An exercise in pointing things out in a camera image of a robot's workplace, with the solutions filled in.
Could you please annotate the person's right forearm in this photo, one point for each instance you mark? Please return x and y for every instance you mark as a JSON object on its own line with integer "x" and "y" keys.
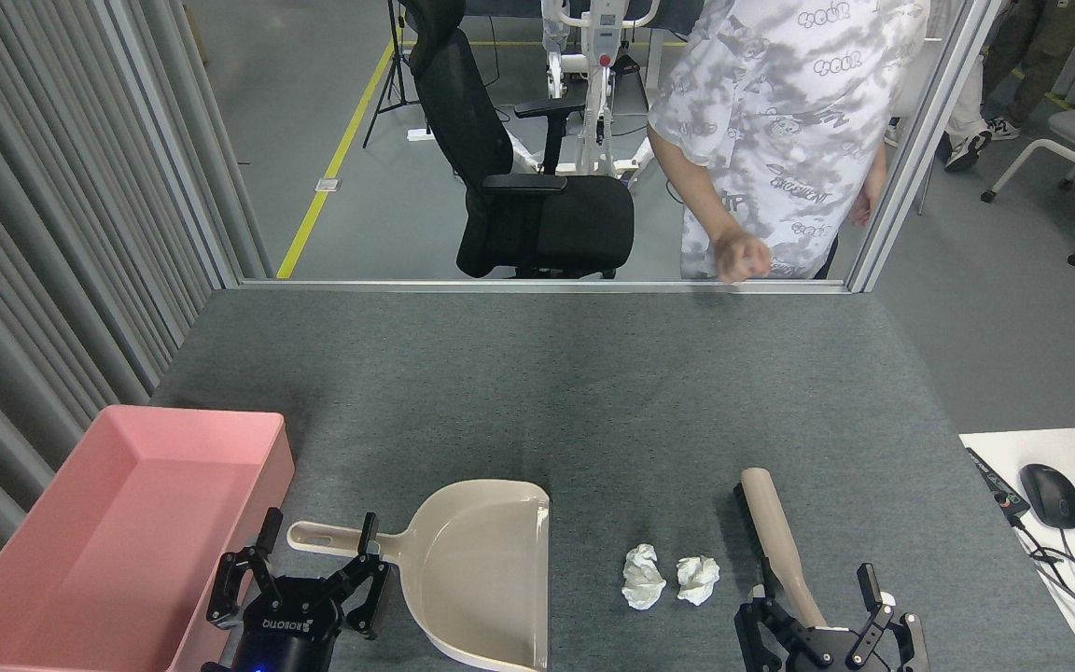
{"x": 687, "y": 187}

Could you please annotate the black computer mouse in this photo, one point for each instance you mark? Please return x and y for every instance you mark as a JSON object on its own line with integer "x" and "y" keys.
{"x": 1051, "y": 495}

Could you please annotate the person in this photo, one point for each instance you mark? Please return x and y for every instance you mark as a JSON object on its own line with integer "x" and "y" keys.
{"x": 967, "y": 149}
{"x": 1041, "y": 56}
{"x": 780, "y": 112}

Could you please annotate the person's left forearm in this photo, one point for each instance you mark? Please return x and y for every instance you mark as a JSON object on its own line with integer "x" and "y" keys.
{"x": 875, "y": 168}

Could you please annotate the white wheeled stand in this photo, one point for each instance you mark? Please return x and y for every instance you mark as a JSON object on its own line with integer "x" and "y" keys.
{"x": 605, "y": 37}

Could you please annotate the silver post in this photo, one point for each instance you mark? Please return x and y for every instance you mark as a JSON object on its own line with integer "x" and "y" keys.
{"x": 174, "y": 140}
{"x": 920, "y": 140}

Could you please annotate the white power strip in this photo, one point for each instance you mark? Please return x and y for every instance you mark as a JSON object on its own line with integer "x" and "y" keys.
{"x": 420, "y": 135}

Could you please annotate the black slim device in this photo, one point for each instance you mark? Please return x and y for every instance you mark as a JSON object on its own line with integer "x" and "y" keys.
{"x": 995, "y": 481}

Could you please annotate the beige hand brush black bristles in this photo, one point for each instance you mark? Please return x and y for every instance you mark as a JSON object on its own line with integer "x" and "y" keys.
{"x": 775, "y": 532}

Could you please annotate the white paper ball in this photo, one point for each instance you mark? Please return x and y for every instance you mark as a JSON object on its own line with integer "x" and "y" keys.
{"x": 642, "y": 579}
{"x": 696, "y": 579}

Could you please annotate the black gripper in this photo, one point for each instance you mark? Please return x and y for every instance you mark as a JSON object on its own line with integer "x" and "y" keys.
{"x": 827, "y": 651}
{"x": 290, "y": 644}

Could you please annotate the metal floor plate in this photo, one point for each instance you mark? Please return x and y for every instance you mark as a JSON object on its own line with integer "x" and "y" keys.
{"x": 328, "y": 185}

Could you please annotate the beige plastic dustpan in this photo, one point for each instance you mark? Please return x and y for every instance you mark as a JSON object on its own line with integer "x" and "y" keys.
{"x": 481, "y": 569}

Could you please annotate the person's left hand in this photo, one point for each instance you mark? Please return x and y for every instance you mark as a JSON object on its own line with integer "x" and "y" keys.
{"x": 861, "y": 205}

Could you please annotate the pink plastic bin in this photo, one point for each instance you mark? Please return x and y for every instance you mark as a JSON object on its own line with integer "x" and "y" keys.
{"x": 127, "y": 541}

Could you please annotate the black office chair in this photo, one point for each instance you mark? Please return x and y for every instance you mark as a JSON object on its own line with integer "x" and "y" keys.
{"x": 547, "y": 224}

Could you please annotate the grey curtain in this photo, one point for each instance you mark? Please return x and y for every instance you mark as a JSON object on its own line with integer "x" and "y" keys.
{"x": 24, "y": 233}

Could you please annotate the silver table edge rail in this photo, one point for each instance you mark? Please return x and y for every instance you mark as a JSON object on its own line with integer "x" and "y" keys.
{"x": 537, "y": 286}

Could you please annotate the black tripod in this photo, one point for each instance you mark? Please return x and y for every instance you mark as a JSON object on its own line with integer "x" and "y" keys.
{"x": 396, "y": 75}

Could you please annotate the person's right hand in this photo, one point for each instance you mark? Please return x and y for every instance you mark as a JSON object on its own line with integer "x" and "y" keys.
{"x": 741, "y": 254}

